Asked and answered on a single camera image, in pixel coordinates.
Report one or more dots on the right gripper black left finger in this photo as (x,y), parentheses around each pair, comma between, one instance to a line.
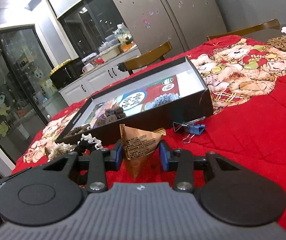
(51,192)

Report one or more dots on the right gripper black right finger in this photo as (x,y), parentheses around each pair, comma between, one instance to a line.
(225,189)

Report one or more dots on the brown triangular snack packet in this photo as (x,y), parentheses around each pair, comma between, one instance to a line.
(137,146)

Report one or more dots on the blue binder clip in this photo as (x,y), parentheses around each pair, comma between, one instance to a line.
(190,128)

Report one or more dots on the red teddy bear blanket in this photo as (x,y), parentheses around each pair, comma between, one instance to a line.
(252,134)

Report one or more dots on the black shallow cardboard box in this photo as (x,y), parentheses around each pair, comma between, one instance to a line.
(173,93)

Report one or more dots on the black toaster oven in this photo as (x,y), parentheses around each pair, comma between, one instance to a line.
(66,73)

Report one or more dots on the white kitchen cabinet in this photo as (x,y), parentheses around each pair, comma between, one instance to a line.
(98,78)

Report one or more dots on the white mug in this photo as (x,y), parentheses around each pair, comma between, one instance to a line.
(87,68)

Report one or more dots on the beige plastic basin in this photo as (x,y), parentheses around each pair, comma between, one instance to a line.
(110,53)

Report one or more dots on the wooden chair near cabinet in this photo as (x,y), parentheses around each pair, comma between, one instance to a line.
(158,54)

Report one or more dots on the wooden chair right side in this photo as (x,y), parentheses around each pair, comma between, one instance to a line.
(272,24)

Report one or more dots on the silver double door refrigerator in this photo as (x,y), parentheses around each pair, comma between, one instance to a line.
(184,23)

